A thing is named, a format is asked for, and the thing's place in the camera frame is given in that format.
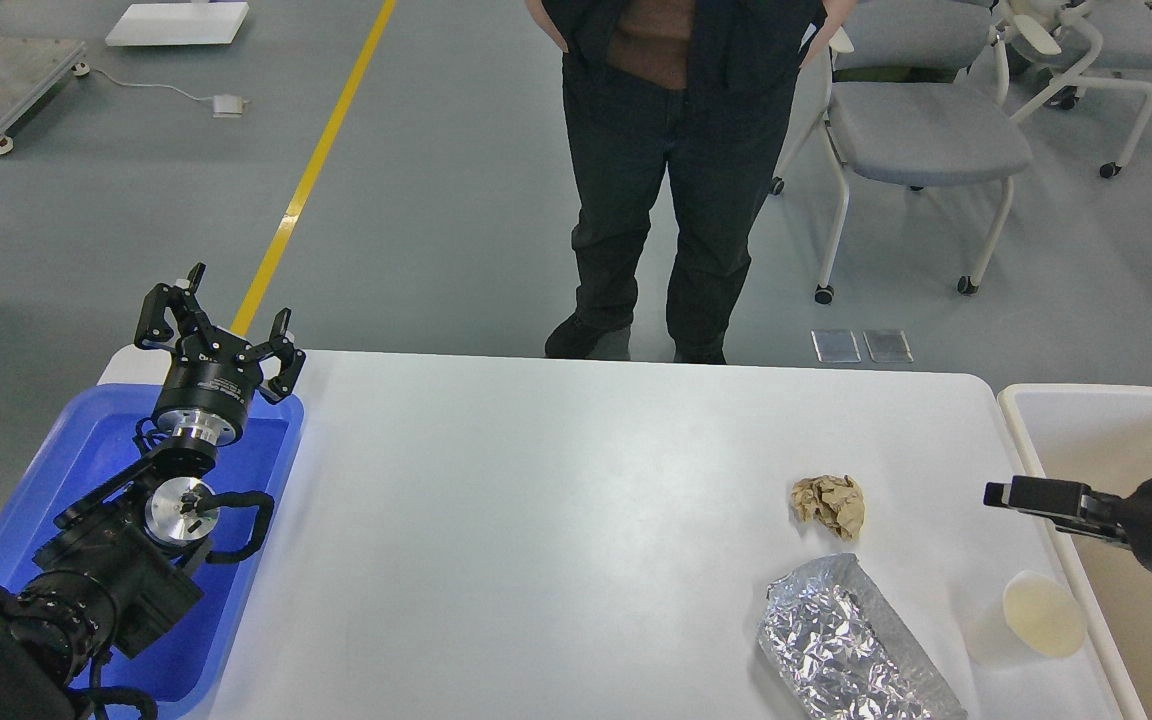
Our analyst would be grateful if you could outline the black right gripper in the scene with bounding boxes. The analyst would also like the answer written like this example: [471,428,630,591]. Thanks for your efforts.
[983,477,1152,573]

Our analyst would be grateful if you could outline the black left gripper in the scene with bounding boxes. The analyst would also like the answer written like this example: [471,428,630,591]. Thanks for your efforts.
[134,263,306,445]

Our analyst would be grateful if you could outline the white paper cup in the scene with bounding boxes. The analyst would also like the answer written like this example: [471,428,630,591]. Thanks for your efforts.
[964,570,1087,669]

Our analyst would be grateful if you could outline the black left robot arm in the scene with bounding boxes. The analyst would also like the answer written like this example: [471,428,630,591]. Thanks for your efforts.
[0,263,306,719]

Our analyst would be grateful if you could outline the beige plastic bin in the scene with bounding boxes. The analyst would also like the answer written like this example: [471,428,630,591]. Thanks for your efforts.
[998,384,1152,719]

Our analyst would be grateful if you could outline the crumpled brown paper ball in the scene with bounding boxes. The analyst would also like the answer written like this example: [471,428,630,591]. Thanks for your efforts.
[788,475,867,541]

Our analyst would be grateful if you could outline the right metal floor plate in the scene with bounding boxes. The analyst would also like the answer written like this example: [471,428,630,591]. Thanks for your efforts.
[863,329,914,364]

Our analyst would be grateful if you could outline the metal floor plate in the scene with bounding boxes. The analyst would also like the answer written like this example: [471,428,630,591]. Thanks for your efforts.
[863,329,914,364]
[810,329,861,364]

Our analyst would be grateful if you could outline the left metal floor plate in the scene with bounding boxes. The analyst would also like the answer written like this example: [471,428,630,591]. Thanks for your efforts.
[810,329,861,364]

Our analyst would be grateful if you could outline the white flat board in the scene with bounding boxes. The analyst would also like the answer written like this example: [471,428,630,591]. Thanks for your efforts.
[105,1,250,47]

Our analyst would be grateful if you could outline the grey white chair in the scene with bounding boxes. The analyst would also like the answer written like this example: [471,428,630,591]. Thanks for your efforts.
[771,1,1032,305]

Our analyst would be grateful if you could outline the standing person in black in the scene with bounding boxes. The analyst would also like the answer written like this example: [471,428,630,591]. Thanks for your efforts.
[526,1,855,365]

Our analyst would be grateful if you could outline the white power adapter with cable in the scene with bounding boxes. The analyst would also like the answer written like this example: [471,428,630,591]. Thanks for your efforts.
[70,61,250,119]

